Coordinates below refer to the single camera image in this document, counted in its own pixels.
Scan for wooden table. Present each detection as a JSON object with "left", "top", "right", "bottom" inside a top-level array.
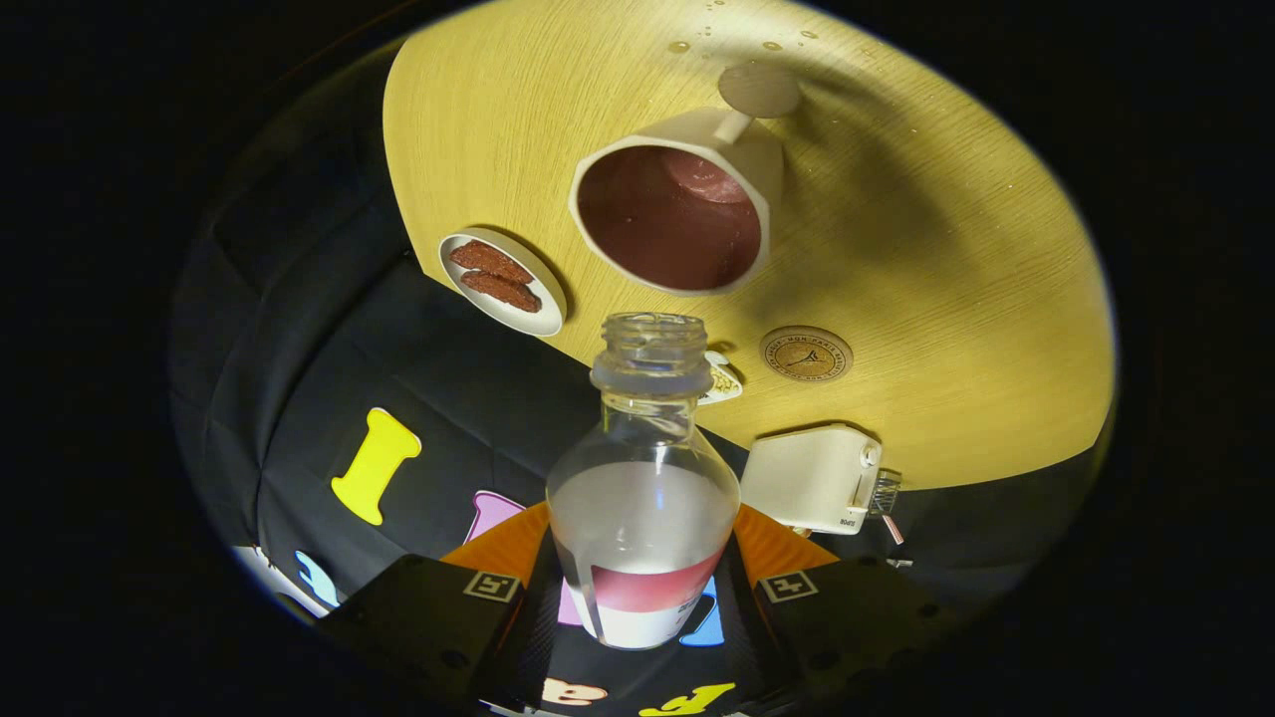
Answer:
[{"left": 382, "top": 0, "right": 1117, "bottom": 491}]

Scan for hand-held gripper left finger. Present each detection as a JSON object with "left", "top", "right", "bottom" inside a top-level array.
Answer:
[{"left": 319, "top": 501, "right": 559, "bottom": 713}]

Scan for round cork coaster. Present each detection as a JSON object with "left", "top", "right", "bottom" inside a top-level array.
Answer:
[{"left": 759, "top": 325, "right": 855, "bottom": 384}]

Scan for red sausage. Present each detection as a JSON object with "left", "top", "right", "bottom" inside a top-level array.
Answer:
[
  {"left": 459, "top": 270, "right": 544, "bottom": 314},
  {"left": 448, "top": 239, "right": 536, "bottom": 286}
]

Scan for white round plate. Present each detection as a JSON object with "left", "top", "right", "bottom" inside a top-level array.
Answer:
[{"left": 438, "top": 227, "right": 568, "bottom": 338}]

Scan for white divided dish with seeds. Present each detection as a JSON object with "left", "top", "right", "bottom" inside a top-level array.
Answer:
[{"left": 697, "top": 350, "right": 744, "bottom": 406}]

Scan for white toaster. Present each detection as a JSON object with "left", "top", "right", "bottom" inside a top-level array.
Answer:
[{"left": 740, "top": 423, "right": 885, "bottom": 537}]

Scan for black backdrop cloth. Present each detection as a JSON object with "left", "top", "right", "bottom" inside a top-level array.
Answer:
[{"left": 169, "top": 40, "right": 1107, "bottom": 717}]

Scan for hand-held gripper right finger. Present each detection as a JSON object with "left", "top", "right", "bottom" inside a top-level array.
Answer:
[{"left": 717, "top": 503, "right": 957, "bottom": 713}]

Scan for beige cup wooden handle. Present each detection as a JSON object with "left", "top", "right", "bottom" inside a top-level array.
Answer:
[{"left": 568, "top": 62, "right": 803, "bottom": 298}]

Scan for clear juice bottle pink label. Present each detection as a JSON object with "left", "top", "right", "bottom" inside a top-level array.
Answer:
[{"left": 546, "top": 312, "right": 742, "bottom": 651}]

